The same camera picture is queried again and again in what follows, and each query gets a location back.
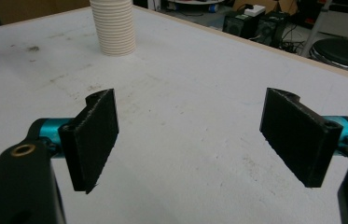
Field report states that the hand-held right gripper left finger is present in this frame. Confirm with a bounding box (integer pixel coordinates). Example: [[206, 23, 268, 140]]
[[39, 88, 119, 194]]

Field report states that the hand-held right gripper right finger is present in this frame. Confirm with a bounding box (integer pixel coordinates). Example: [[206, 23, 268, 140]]
[[259, 87, 348, 189]]

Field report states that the stack of white cups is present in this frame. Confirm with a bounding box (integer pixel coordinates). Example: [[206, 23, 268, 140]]
[[89, 0, 137, 57]]

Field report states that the black round stool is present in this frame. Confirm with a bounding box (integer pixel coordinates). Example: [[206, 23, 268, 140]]
[[309, 36, 348, 77]]

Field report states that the white foam sheet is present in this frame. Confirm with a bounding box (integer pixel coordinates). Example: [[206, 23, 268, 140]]
[[0, 4, 348, 224]]

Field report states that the black computer tower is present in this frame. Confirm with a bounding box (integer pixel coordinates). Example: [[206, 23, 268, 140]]
[[222, 10, 258, 40], [255, 11, 288, 49]]

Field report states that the grey metal stand leg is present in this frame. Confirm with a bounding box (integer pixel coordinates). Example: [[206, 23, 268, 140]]
[[299, 0, 335, 58]]

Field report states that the white box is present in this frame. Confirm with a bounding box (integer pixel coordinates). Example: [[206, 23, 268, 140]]
[[244, 4, 267, 19]]

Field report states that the brown wooden panel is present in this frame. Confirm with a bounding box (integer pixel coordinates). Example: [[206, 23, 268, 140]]
[[0, 0, 91, 26]]

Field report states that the white round table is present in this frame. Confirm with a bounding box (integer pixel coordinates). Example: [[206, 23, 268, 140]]
[[167, 0, 226, 6]]

